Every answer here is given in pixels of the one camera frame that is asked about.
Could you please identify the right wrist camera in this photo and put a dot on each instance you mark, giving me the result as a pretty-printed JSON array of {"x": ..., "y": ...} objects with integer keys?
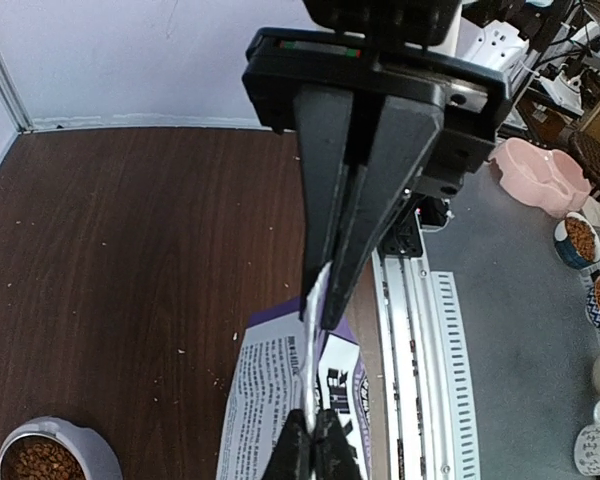
[{"x": 387, "y": 23}]

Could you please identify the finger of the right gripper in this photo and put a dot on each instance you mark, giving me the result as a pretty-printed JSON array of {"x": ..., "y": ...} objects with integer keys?
[{"x": 405, "y": 134}]

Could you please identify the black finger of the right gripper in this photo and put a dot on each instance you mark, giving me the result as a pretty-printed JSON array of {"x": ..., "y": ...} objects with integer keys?
[{"x": 322, "y": 121}]

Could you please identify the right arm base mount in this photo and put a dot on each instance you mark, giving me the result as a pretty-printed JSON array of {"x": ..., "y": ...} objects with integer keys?
[{"x": 420, "y": 214}]

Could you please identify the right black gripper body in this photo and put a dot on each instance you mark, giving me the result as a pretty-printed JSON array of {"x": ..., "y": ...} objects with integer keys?
[{"x": 477, "y": 99}]

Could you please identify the left aluminium frame post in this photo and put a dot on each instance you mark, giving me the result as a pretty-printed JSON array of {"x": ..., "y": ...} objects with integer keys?
[{"x": 12, "y": 101}]

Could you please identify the front aluminium rail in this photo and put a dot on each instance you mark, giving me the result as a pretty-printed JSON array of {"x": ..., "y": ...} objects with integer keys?
[{"x": 430, "y": 412}]

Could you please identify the purple puppy food bag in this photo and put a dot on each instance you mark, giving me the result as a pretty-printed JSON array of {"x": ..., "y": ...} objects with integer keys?
[{"x": 287, "y": 361}]

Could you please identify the grey double pet feeder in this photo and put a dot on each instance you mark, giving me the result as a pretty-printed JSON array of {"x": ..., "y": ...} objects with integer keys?
[{"x": 53, "y": 448}]

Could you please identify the left steel feeder bowl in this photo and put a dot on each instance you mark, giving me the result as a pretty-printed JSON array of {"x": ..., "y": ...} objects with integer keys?
[{"x": 40, "y": 455}]

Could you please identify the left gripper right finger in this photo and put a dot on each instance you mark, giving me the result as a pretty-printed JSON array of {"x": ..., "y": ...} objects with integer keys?
[{"x": 332, "y": 457}]

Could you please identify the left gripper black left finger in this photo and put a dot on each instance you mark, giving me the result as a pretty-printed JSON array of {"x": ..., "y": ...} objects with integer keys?
[{"x": 291, "y": 456}]

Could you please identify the blue kibble bowl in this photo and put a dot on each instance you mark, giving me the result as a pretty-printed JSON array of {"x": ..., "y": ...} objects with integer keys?
[{"x": 576, "y": 242}]

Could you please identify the pink double pet feeder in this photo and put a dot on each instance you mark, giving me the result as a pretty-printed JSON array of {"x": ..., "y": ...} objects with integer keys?
[{"x": 550, "y": 180}]

